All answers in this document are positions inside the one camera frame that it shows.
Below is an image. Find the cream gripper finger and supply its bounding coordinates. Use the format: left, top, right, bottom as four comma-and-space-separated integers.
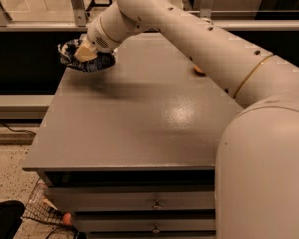
74, 40, 97, 62

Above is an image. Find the grey drawer cabinet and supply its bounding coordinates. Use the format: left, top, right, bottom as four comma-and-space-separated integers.
23, 34, 240, 239

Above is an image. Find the small orange ball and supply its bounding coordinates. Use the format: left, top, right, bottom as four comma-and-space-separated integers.
62, 213, 72, 226

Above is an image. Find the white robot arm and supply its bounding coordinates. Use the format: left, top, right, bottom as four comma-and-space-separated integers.
75, 0, 299, 239

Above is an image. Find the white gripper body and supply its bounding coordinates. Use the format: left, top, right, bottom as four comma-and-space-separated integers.
86, 16, 120, 53

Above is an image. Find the black floor cable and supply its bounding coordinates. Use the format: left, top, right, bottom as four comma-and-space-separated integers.
0, 115, 38, 136

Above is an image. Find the blue chip bag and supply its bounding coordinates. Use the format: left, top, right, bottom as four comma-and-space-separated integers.
58, 39, 116, 73

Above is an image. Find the orange fruit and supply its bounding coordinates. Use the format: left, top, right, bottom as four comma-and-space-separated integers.
194, 66, 205, 74

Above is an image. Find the metal railing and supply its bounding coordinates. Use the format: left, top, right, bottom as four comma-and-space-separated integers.
0, 0, 299, 31

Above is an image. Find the drawer with knob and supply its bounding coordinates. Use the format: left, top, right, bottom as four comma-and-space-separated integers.
45, 186, 215, 212
73, 212, 216, 233

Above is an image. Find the wire basket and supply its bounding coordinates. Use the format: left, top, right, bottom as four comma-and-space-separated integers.
22, 178, 74, 229

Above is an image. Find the upper drawer with knob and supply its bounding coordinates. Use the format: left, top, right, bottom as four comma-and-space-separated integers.
45, 186, 215, 212

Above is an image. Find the black stand base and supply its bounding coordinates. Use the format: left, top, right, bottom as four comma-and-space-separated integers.
86, 0, 113, 13

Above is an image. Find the lower drawer with knob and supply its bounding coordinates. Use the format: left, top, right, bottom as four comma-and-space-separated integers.
73, 212, 216, 233

